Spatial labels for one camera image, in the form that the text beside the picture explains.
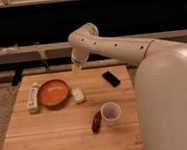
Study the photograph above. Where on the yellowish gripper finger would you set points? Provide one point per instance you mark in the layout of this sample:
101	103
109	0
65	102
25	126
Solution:
76	67

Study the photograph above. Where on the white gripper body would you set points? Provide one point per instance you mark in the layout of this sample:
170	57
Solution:
79	56

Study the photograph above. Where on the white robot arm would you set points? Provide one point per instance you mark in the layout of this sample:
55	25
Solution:
160	81

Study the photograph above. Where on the orange bowl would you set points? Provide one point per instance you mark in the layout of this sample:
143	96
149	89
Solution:
53	93

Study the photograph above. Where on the black phone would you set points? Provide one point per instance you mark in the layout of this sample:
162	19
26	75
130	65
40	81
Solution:
111	79

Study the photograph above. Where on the white paper cup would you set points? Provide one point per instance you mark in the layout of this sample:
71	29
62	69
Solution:
110	112

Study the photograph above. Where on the grey metal rail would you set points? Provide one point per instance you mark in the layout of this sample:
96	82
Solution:
61	50

